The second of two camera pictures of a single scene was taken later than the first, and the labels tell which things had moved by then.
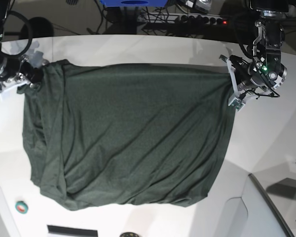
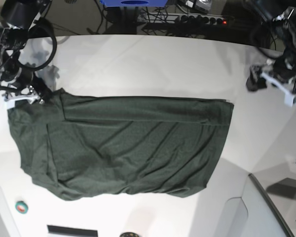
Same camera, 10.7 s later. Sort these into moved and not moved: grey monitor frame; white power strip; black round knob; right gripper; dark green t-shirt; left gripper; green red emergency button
Moved: left gripper; dark green t-shirt; right gripper
Not moved: black round knob; green red emergency button; white power strip; grey monitor frame
